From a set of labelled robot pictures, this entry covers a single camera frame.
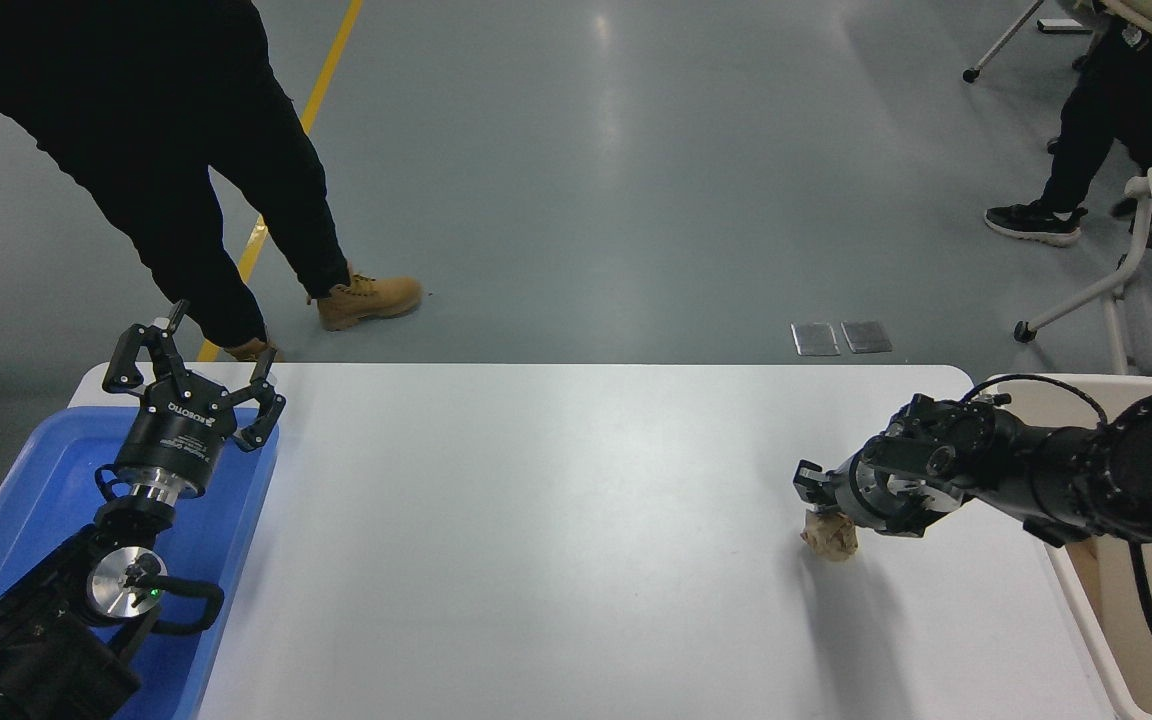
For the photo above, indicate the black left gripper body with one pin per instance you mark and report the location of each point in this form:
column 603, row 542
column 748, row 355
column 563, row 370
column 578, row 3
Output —
column 181, row 430

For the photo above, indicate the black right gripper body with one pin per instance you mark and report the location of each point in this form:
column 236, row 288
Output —
column 896, row 510

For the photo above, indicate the tan paper ball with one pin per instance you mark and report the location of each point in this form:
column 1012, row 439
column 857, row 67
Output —
column 836, row 542

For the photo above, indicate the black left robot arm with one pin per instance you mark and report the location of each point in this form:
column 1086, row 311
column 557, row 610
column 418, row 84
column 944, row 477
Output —
column 36, row 650

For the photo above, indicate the blue plastic tray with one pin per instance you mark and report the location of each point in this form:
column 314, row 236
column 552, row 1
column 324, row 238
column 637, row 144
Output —
column 46, row 480

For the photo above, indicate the silver floor plate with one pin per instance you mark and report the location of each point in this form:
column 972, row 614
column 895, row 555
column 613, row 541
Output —
column 816, row 339
column 866, row 337

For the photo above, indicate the standing person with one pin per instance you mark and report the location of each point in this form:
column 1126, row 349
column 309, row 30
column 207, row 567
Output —
column 136, row 120

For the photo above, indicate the white chair with armrest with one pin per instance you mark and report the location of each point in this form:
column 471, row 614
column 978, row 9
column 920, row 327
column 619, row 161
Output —
column 1141, row 240

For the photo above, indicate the seated person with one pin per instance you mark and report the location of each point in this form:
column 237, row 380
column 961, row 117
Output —
column 1106, row 110

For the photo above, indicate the white swivel chair with casters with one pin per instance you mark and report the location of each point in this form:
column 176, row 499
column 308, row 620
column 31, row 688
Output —
column 1001, row 40

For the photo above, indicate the white flat floor box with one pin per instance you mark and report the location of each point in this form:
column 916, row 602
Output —
column 1061, row 26

